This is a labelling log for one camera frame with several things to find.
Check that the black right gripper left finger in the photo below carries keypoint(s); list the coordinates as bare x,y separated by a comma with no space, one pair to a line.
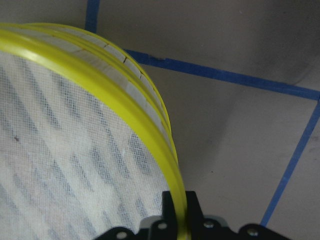
166,227

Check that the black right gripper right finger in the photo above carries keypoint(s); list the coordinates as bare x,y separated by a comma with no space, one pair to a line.
194,216

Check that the yellow steamer basket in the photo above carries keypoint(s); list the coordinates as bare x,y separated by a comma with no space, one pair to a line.
82,147
128,63

